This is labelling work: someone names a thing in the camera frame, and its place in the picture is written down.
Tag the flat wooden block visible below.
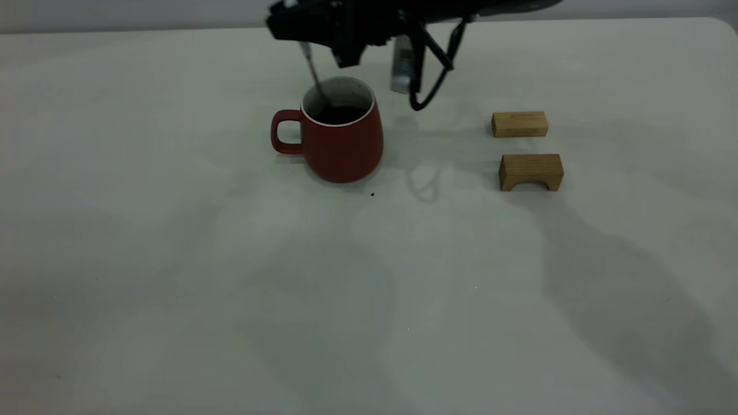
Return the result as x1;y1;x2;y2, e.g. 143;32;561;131
491;111;548;138

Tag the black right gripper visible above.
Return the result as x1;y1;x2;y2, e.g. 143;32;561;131
266;0;405;69

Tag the black cable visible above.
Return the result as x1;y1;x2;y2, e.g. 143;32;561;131
408;16;469;112

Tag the spoon with light blue handle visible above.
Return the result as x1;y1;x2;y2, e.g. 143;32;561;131
299;42;334;111

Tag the arched wooden block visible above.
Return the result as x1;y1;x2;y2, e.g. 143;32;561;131
499;153;564;192

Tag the red ceramic mug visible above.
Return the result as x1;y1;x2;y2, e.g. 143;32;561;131
271;77;385;184

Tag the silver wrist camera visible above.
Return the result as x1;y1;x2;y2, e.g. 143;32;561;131
390;36;417;95

